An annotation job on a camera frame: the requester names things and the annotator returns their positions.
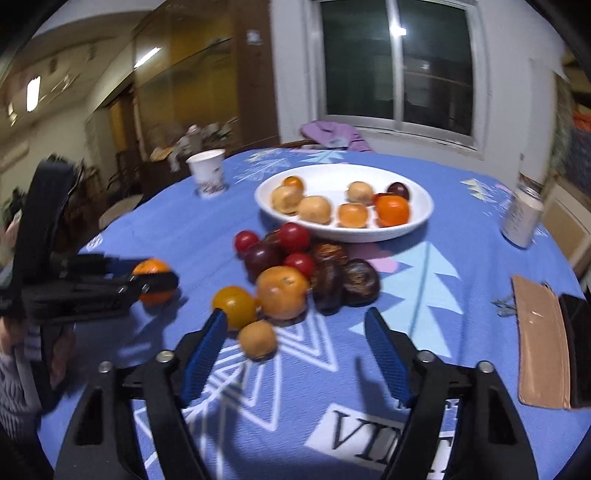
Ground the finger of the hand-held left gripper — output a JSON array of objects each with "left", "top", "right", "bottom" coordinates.
[
  {"left": 69, "top": 255, "right": 139, "bottom": 278},
  {"left": 108, "top": 272, "right": 180, "bottom": 301}
]

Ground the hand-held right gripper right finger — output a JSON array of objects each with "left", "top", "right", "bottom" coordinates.
[{"left": 365, "top": 307, "right": 539, "bottom": 480}]

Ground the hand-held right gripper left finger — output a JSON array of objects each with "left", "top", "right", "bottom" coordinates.
[{"left": 54, "top": 309, "right": 229, "bottom": 480}]

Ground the small tan longan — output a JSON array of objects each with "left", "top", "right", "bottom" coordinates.
[{"left": 239, "top": 320, "right": 278, "bottom": 361}]

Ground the yellow-orange tomato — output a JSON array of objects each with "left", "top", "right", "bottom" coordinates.
[{"left": 212, "top": 286, "right": 257, "bottom": 330}]

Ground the dark brown water chestnut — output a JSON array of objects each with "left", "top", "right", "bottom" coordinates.
[
  {"left": 310, "top": 261, "right": 345, "bottom": 315},
  {"left": 311, "top": 242, "right": 348, "bottom": 266},
  {"left": 342, "top": 259, "right": 382, "bottom": 308}
]

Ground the red cherry tomato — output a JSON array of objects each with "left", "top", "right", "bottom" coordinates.
[
  {"left": 278, "top": 222, "right": 311, "bottom": 254},
  {"left": 283, "top": 252, "right": 317, "bottom": 278},
  {"left": 234, "top": 231, "right": 260, "bottom": 254}
]

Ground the brown-orange sapodilla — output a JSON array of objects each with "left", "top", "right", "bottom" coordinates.
[{"left": 255, "top": 266, "right": 309, "bottom": 321}]

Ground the dark red plum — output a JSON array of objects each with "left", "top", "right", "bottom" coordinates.
[{"left": 243, "top": 242, "right": 284, "bottom": 282}]

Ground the streaked orange persimmon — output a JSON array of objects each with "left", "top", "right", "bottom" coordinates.
[{"left": 337, "top": 203, "right": 370, "bottom": 229}]

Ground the tan round sapodilla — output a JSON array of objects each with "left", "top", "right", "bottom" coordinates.
[
  {"left": 297, "top": 196, "right": 333, "bottom": 225},
  {"left": 270, "top": 185, "right": 303, "bottom": 214}
]

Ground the spotted tan sapodilla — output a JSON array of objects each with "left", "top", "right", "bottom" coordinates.
[{"left": 346, "top": 181, "right": 374, "bottom": 204}]

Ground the white oval plate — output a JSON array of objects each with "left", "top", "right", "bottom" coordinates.
[{"left": 254, "top": 164, "right": 435, "bottom": 244}]

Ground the person's left hand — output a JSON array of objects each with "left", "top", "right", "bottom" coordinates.
[{"left": 48, "top": 325, "right": 78, "bottom": 392}]

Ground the blue printed tablecloth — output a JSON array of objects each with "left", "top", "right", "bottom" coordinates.
[{"left": 37, "top": 148, "right": 591, "bottom": 480}]

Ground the white printed paper cup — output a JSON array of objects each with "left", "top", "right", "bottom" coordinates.
[{"left": 186, "top": 149, "right": 230, "bottom": 198}]

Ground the beige phone flip case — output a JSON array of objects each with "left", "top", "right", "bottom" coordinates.
[{"left": 511, "top": 275, "right": 573, "bottom": 409}]

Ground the black smartphone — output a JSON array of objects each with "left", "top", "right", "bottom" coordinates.
[{"left": 558, "top": 294, "right": 591, "bottom": 409}]

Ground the wooden glass cabinet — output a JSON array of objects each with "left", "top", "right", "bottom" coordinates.
[{"left": 131, "top": 0, "right": 280, "bottom": 162}]

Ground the white drink can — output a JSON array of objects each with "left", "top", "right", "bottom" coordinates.
[{"left": 501, "top": 182, "right": 546, "bottom": 249}]

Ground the wooden chair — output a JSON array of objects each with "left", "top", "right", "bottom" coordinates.
[{"left": 277, "top": 138, "right": 324, "bottom": 151}]

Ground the purple cloth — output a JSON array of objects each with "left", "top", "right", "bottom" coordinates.
[{"left": 300, "top": 121, "right": 376, "bottom": 153}]

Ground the sliding glass window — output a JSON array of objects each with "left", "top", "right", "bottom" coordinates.
[{"left": 308, "top": 0, "right": 485, "bottom": 151}]

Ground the wooden picture frame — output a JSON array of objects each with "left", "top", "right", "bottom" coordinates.
[{"left": 540, "top": 185, "right": 591, "bottom": 278}]

